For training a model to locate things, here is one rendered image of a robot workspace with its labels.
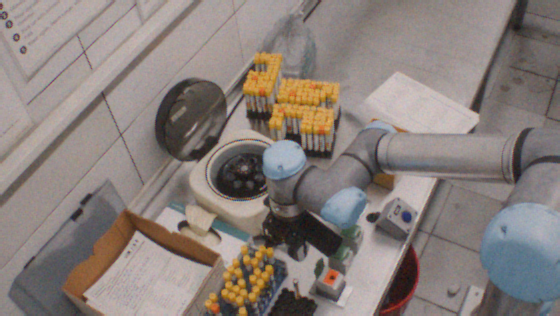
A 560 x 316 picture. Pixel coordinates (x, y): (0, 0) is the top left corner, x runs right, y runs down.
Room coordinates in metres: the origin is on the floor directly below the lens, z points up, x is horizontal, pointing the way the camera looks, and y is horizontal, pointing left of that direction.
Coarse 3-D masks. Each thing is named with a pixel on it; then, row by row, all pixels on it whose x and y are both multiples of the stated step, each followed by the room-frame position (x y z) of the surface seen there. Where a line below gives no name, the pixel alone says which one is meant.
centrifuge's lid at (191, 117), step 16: (192, 80) 1.04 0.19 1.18; (208, 80) 1.06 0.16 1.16; (176, 96) 0.99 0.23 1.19; (192, 96) 1.08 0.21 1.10; (208, 96) 1.09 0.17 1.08; (224, 96) 1.07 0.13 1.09; (160, 112) 0.97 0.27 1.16; (176, 112) 1.04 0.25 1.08; (192, 112) 1.06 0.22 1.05; (208, 112) 1.08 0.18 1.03; (224, 112) 1.06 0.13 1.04; (160, 128) 0.94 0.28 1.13; (176, 128) 1.02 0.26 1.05; (192, 128) 1.04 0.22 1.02; (208, 128) 1.05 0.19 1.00; (160, 144) 0.93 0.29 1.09; (176, 144) 0.99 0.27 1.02; (192, 144) 1.01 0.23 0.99; (208, 144) 1.00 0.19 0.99; (192, 160) 0.95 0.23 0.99
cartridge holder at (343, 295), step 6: (312, 288) 0.60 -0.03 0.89; (318, 288) 0.59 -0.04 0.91; (342, 288) 0.58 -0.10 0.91; (348, 288) 0.58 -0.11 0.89; (312, 294) 0.58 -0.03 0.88; (318, 294) 0.58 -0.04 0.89; (324, 294) 0.57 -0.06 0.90; (330, 294) 0.56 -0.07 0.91; (342, 294) 0.57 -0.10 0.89; (348, 294) 0.57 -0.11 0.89; (330, 300) 0.56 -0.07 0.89; (336, 300) 0.55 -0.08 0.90; (342, 300) 0.56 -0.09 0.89; (342, 306) 0.54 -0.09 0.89
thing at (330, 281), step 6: (324, 270) 0.61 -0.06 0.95; (330, 270) 0.60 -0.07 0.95; (324, 276) 0.59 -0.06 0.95; (330, 276) 0.59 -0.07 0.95; (336, 276) 0.59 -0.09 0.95; (342, 276) 0.59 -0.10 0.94; (318, 282) 0.58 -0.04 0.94; (324, 282) 0.58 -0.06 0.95; (330, 282) 0.57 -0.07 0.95; (336, 282) 0.58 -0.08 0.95; (342, 282) 0.58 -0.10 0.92; (324, 288) 0.57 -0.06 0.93; (330, 288) 0.57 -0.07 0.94; (336, 288) 0.56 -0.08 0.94; (336, 294) 0.56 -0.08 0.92
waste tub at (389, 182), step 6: (372, 120) 1.02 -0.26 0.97; (396, 126) 0.99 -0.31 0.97; (402, 132) 0.97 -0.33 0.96; (408, 132) 0.96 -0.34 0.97; (384, 174) 0.87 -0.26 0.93; (372, 180) 0.89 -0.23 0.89; (378, 180) 0.88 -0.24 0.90; (384, 180) 0.87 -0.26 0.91; (390, 180) 0.85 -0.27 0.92; (396, 180) 0.86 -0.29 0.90; (384, 186) 0.86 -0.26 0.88; (390, 186) 0.85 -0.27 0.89
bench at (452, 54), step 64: (320, 0) 1.74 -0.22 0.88; (384, 0) 1.69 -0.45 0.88; (448, 0) 1.65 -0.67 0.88; (512, 0) 1.61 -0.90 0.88; (320, 64) 1.38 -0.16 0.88; (384, 64) 1.35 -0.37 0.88; (448, 64) 1.31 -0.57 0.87; (256, 128) 1.14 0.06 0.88; (384, 192) 0.85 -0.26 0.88; (320, 256) 0.69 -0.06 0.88; (384, 256) 0.66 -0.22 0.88
